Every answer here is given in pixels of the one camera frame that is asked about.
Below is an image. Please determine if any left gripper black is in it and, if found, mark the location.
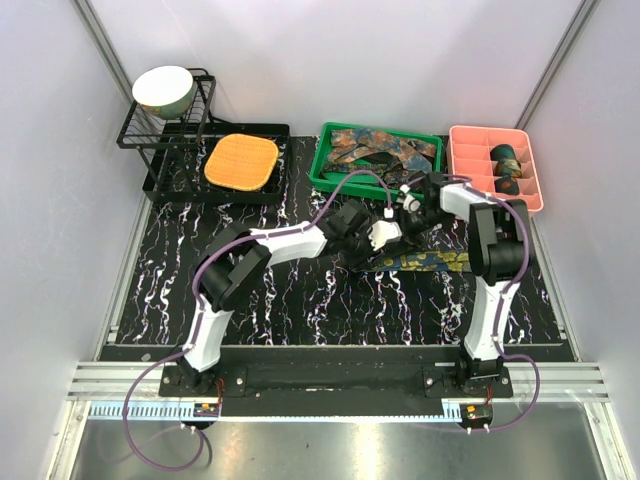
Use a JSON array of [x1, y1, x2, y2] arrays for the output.
[[340, 227, 384, 274]]

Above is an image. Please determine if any blue yellow floral tie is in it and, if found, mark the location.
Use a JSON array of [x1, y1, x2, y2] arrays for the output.
[[360, 250, 471, 273]]

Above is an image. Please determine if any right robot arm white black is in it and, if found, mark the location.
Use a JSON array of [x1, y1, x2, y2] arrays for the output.
[[398, 173, 532, 397]]

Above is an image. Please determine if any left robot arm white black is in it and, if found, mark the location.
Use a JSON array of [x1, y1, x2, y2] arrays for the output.
[[177, 200, 372, 396]]

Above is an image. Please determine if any green plastic bin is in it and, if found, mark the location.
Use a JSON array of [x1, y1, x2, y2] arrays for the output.
[[309, 122, 444, 201]]

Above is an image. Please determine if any dark patterned tie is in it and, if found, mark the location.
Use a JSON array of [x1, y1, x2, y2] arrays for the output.
[[320, 153, 435, 189]]

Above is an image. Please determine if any orange teal patterned tie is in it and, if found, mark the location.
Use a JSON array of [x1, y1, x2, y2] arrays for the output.
[[327, 127, 437, 172]]

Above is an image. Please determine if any pink divided organizer box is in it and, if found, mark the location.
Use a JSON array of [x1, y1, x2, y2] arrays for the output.
[[448, 125, 544, 216]]

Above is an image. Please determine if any rolled black orange tie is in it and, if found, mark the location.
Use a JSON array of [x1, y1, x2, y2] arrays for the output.
[[494, 176, 520, 196]]

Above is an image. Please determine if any rolled dark green tie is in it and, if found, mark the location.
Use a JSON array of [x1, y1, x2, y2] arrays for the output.
[[490, 144, 517, 162]]

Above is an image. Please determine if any orange woven square mat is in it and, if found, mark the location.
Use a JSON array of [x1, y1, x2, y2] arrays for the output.
[[204, 134, 279, 192]]

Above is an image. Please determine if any white green ceramic bowl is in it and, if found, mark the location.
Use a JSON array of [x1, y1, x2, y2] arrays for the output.
[[132, 65, 197, 120]]

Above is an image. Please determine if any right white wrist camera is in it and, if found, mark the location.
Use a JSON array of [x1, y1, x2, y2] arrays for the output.
[[397, 184, 422, 213]]

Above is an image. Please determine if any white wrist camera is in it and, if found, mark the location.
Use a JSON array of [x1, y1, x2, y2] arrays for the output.
[[367, 220, 403, 252], [397, 184, 422, 213]]

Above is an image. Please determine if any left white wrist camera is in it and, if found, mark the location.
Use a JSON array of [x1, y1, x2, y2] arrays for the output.
[[367, 220, 403, 252]]

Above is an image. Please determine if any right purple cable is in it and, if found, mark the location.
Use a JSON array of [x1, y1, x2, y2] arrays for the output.
[[399, 174, 541, 434]]

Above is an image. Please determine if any purple cable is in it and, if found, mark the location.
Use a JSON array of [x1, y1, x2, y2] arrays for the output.
[[120, 169, 396, 474], [399, 174, 541, 434]]

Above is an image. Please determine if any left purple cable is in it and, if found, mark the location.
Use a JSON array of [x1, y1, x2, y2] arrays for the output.
[[120, 169, 396, 474]]

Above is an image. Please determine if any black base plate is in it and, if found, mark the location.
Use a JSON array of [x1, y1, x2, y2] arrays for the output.
[[159, 346, 514, 422]]

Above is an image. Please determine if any black wire dish rack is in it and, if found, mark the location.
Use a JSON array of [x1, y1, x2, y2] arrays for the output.
[[116, 68, 291, 205]]

